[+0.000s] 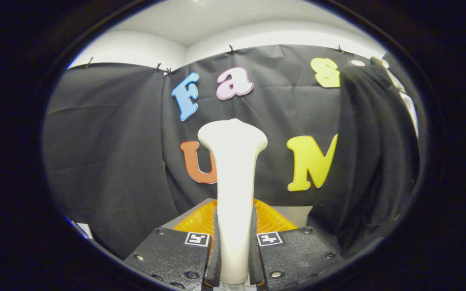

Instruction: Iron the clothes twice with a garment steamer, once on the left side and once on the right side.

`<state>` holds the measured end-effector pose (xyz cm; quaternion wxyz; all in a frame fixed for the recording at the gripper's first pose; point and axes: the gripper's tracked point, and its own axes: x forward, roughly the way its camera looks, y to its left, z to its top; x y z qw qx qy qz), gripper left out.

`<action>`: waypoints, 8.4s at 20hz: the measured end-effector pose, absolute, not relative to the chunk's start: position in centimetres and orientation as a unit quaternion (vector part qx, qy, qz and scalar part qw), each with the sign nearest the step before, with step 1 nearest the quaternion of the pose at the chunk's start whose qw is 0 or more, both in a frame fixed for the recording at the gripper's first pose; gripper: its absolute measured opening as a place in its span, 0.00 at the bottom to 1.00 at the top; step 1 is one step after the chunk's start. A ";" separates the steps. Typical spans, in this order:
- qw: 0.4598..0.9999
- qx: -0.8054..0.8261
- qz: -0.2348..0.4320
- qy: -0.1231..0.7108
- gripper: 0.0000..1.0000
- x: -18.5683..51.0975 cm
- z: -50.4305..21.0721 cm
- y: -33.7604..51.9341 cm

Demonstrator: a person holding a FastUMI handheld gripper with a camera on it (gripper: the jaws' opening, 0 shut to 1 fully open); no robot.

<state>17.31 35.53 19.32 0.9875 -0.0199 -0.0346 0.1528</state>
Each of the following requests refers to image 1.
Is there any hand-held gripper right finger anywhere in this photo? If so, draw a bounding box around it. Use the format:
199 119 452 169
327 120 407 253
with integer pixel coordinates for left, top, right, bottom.
249 198 346 291

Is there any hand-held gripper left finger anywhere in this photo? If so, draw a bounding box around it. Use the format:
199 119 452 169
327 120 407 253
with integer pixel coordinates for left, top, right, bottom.
123 200 222 291

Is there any black jacket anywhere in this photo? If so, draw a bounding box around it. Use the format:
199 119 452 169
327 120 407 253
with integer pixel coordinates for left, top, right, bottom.
312 65 422 259

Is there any white and blue object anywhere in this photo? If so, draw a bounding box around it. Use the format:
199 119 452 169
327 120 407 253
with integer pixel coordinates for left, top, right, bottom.
66 217 94 240

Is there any black backdrop cloth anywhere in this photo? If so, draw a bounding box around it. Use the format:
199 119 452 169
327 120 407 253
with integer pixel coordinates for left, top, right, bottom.
42 44 383 259

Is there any row of small cloth clips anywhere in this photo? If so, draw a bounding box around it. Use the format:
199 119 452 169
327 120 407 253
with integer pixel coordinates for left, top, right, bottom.
85 44 345 76

